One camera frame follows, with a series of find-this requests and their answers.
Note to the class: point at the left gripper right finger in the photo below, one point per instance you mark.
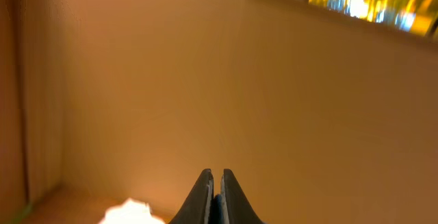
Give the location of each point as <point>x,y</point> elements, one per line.
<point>234,205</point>

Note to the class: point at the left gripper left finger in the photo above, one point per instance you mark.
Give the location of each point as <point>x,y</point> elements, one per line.
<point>197,206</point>

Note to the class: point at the dark blue t-shirt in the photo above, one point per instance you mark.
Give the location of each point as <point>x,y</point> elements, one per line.
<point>218,211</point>

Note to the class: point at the white t-shirt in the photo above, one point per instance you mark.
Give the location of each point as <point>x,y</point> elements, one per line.
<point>130,211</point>

